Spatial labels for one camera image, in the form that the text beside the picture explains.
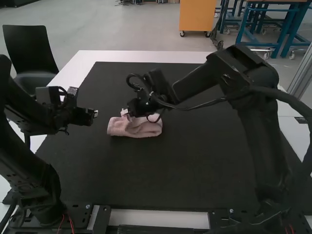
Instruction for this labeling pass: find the black cable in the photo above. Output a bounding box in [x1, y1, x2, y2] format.
[156, 96, 234, 111]
[126, 74, 147, 92]

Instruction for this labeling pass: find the black chair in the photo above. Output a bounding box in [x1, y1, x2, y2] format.
[2, 24, 60, 97]

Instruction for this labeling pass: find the yellow cart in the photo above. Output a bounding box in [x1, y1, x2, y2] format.
[179, 0, 217, 38]

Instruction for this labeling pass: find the pale towel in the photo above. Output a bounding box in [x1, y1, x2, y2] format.
[106, 109, 163, 138]

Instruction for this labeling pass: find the dark base panel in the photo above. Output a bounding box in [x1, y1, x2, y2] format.
[91, 205, 112, 232]
[2, 195, 93, 230]
[207, 208, 312, 234]

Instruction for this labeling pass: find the blue metal frame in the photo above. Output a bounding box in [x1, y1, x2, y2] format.
[235, 0, 312, 60]
[218, 0, 242, 35]

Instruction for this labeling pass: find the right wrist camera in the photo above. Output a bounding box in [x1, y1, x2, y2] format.
[147, 69, 171, 97]

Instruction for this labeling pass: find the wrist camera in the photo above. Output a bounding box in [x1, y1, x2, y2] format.
[65, 86, 79, 102]
[147, 69, 171, 97]

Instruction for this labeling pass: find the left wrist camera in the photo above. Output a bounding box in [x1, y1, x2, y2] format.
[65, 86, 79, 102]

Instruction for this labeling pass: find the black mat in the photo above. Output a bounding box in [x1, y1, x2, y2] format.
[35, 61, 310, 212]

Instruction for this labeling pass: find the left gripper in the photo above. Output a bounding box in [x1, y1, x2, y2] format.
[69, 106, 100, 127]

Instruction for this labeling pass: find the aluminium profile post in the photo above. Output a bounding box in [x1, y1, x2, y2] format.
[289, 46, 312, 98]

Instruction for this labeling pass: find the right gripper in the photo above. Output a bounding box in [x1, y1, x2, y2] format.
[126, 90, 163, 118]

